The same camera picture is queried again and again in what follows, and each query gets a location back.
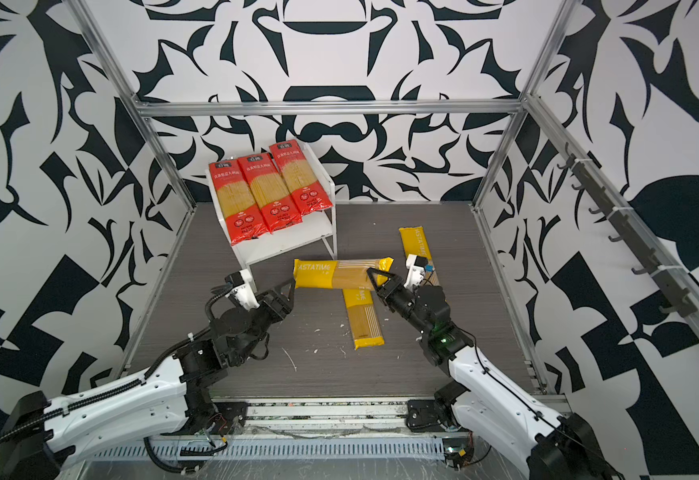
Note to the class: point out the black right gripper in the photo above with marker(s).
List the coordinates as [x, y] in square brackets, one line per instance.
[391, 289]

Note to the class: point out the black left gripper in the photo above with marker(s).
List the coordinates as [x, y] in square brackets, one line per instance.
[275, 302]

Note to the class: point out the yellow Pastatime spaghetti bag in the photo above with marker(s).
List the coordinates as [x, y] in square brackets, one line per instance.
[363, 318]

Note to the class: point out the red spaghetti bag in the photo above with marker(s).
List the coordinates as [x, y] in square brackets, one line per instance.
[241, 213]
[300, 178]
[270, 191]

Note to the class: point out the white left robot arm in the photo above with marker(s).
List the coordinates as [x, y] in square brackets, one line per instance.
[43, 437]

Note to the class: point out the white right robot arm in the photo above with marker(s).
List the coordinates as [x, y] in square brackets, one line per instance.
[541, 442]

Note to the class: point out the white two-tier shelf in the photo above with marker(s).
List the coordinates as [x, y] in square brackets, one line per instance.
[317, 226]

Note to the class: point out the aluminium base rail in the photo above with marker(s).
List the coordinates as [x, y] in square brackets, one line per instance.
[313, 416]

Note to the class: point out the white slotted cable duct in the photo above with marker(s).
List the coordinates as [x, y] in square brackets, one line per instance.
[240, 449]

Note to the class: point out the aluminium cage frame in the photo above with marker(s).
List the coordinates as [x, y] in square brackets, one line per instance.
[526, 106]

